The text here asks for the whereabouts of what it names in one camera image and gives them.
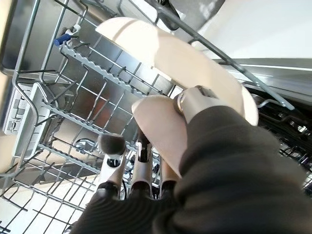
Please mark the blue rack clip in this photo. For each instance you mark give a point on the blue rack clip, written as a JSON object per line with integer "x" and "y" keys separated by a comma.
{"x": 63, "y": 40}

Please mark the cream ceramic plate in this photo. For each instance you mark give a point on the cream ceramic plate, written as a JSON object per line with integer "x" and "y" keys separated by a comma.
{"x": 190, "y": 63}
{"x": 163, "y": 129}

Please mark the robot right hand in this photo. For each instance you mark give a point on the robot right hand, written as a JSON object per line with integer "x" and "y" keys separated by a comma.
{"x": 231, "y": 182}

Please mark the grey plastic dispenser box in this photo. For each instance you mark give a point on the grey plastic dispenser box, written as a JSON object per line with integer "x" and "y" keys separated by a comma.
{"x": 24, "y": 117}

